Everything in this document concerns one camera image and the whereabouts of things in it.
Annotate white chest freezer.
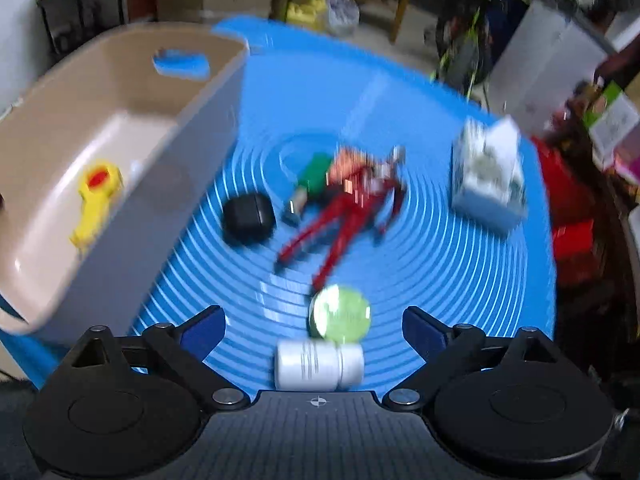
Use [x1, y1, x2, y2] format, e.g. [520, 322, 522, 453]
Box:
[487, 0, 620, 137]

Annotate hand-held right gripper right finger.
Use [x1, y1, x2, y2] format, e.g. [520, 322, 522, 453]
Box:
[382, 305, 571, 411]

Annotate clear plastic bag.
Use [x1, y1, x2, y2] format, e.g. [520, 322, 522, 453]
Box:
[325, 0, 361, 37]

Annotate blue silicone baking mat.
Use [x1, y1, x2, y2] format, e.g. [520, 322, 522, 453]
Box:
[0, 16, 558, 396]

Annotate yellow toy with red button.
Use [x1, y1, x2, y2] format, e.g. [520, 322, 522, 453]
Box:
[70, 160, 125, 252]

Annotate white floral tissue box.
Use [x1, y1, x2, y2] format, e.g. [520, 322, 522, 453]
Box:
[451, 115, 528, 235]

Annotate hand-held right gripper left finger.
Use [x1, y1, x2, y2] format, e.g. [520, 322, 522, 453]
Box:
[62, 305, 251, 411]

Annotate red action figure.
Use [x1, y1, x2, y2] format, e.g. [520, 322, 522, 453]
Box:
[274, 146, 408, 292]

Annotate black earbud case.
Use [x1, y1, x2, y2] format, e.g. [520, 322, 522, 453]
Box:
[221, 192, 277, 247]

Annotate white plastic bottle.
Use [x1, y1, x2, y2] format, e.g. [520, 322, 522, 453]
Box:
[274, 340, 366, 392]

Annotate green ball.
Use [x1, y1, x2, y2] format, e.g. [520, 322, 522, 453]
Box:
[307, 284, 373, 343]

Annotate green toy figure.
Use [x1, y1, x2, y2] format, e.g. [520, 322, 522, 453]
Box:
[282, 153, 335, 226]

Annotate green black bicycle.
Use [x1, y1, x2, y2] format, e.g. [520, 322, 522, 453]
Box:
[431, 0, 495, 100]

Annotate black metal shelf rack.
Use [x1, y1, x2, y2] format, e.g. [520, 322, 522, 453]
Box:
[37, 0, 126, 57]

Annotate green white carton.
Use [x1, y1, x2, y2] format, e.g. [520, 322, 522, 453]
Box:
[582, 80, 640, 172]

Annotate beige plastic storage basket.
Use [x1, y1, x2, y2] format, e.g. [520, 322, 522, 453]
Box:
[0, 22, 251, 346]

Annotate red shopping bag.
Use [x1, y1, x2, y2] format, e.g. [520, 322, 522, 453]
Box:
[530, 135, 601, 288]

